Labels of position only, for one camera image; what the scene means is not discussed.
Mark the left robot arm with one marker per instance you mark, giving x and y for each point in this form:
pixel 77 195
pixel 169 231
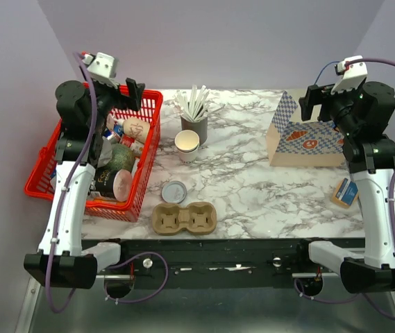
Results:
pixel 83 109

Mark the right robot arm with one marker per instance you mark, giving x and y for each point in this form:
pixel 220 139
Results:
pixel 362 115

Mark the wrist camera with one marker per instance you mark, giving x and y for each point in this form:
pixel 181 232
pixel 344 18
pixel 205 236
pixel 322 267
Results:
pixel 101 65
pixel 352 72

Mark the black paper coffee cup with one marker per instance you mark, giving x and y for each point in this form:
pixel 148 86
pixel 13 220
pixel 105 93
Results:
pixel 187 140

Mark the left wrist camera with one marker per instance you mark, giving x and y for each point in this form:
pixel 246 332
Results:
pixel 101 65

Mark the green melon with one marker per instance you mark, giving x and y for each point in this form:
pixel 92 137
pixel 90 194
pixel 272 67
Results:
pixel 122 158

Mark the white plastic cup lid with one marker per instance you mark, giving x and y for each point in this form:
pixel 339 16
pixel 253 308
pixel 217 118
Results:
pixel 174 192

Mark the grey straw holder cup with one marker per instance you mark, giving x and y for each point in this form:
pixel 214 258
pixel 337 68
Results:
pixel 200 128

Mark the beige drink bottle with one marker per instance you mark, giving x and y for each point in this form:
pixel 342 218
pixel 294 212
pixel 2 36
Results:
pixel 136 129

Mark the blue checkered paper bag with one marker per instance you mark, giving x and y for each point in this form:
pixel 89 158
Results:
pixel 292 142

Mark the red blue drink can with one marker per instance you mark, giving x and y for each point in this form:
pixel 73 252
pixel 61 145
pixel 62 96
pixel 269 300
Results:
pixel 114 131

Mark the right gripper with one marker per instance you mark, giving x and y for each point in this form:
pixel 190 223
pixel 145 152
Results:
pixel 316 95

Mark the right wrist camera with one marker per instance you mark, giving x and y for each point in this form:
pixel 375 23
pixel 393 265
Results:
pixel 352 72

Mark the cardboard cup carrier tray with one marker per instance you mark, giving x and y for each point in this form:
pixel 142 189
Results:
pixel 197 218

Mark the black ice cream tub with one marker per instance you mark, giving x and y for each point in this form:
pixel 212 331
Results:
pixel 111 184

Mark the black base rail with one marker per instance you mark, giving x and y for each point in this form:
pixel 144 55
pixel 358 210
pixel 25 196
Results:
pixel 215 263

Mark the bundle of white straws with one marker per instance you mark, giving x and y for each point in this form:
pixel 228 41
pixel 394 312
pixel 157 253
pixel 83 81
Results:
pixel 193 105

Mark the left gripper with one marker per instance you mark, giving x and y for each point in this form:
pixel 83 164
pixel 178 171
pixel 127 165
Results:
pixel 136 91

